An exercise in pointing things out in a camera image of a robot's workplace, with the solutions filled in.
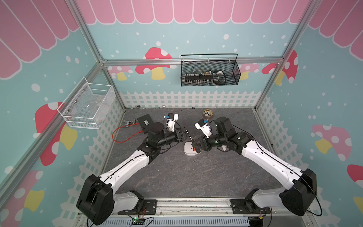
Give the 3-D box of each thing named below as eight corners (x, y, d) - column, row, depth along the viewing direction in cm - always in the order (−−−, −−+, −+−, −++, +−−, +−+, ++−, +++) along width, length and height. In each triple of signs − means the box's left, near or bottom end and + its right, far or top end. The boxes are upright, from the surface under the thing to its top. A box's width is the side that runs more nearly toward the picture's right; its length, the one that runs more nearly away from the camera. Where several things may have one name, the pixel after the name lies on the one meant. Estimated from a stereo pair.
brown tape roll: (203, 118, 117) (203, 116, 115) (202, 110, 122) (203, 109, 121) (213, 118, 117) (214, 116, 115) (212, 110, 122) (212, 109, 121)
